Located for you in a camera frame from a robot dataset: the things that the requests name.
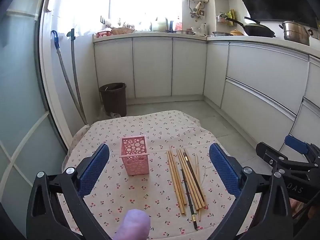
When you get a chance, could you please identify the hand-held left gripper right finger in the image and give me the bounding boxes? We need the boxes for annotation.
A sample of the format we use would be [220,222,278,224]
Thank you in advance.
[209,142,293,240]

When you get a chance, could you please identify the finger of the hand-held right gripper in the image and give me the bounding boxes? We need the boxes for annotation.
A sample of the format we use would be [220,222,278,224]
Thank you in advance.
[284,135,320,163]
[255,142,300,173]

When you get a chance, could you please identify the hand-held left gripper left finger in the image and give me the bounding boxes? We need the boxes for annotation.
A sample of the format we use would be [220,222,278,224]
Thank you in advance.
[26,143,113,240]

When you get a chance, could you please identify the black chopstick gold band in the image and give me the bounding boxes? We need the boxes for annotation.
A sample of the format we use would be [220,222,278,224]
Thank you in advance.
[181,168,198,230]
[184,155,207,204]

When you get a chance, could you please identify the pink perforated utensil holder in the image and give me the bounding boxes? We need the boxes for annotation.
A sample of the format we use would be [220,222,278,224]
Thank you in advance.
[119,135,150,176]

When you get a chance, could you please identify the pile of wooden chopsticks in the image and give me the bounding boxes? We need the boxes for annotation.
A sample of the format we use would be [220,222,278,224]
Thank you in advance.
[167,145,208,222]

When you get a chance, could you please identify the person's left hand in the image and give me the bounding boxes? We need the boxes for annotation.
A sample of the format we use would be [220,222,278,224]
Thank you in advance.
[114,209,151,240]

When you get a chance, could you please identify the clear plastic bag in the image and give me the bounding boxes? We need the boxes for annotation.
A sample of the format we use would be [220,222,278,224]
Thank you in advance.
[96,107,120,123]

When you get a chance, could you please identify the cherry print tablecloth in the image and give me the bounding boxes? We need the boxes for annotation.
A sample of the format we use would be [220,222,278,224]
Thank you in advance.
[61,109,262,240]

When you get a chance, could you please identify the brown plastic trash bin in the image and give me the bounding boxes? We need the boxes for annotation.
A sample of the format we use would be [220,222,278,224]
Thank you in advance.
[99,82,127,117]

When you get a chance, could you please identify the frosted glass sliding door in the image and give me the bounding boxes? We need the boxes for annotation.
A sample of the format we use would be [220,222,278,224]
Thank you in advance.
[0,0,69,240]

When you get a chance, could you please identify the white kitchen base cabinets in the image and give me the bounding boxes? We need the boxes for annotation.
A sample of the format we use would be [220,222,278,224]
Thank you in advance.
[93,36,320,155]

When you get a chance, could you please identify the stainless steel pot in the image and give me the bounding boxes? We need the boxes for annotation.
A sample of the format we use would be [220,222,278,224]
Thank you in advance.
[279,21,314,46]

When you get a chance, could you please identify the black wok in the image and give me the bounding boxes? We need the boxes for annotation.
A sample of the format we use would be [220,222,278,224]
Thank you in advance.
[225,16,276,37]

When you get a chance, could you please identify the wicker basket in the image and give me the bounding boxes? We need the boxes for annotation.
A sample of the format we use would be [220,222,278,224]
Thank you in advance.
[111,27,135,35]

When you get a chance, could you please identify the black range hood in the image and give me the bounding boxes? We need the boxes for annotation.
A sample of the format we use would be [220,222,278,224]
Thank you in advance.
[229,0,320,29]

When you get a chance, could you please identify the white kitchen countertop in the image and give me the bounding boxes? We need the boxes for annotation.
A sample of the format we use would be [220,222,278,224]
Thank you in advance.
[92,30,320,55]

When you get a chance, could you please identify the white plastic jug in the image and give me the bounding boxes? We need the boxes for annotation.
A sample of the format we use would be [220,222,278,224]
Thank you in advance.
[151,17,168,32]

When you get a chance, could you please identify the dark green handled mop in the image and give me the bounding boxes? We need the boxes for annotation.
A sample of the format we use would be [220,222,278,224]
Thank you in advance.
[66,29,88,124]

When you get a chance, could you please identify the blue handled mop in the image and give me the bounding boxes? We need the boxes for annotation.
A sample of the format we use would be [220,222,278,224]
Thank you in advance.
[51,30,88,125]

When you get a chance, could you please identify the wall rack with yellow packets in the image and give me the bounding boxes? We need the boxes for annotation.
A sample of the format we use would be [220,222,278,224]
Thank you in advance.
[216,9,237,26]

